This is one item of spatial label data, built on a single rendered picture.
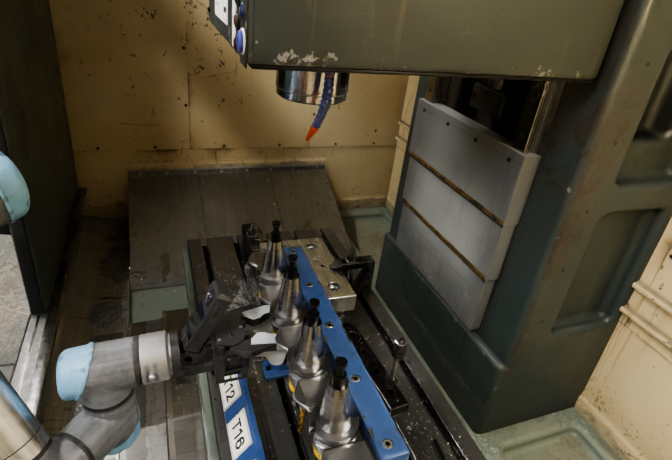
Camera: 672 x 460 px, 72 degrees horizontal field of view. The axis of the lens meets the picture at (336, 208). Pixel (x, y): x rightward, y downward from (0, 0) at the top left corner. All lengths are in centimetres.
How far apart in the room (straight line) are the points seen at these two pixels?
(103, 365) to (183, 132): 145
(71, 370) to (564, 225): 95
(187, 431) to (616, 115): 112
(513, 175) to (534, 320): 37
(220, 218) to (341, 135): 71
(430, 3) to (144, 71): 145
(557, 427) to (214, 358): 113
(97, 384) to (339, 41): 60
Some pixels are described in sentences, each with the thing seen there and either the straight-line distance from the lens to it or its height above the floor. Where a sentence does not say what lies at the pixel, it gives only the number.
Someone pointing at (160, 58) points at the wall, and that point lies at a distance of 201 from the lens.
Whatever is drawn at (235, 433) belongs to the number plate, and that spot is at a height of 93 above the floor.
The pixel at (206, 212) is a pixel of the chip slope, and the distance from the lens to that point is 203.
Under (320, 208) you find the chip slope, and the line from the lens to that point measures 212.
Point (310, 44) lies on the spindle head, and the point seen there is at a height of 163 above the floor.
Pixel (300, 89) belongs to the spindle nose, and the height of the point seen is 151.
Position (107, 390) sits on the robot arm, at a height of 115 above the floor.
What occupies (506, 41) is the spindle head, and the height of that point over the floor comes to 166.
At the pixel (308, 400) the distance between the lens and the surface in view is 67.
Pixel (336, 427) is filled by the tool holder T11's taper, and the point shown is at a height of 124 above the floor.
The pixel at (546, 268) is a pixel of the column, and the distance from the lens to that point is 116.
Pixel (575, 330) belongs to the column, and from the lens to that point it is 142.
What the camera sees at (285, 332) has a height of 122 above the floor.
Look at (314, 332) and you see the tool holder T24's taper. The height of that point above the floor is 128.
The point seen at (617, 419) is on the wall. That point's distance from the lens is 163.
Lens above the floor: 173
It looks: 27 degrees down
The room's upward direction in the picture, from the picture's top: 7 degrees clockwise
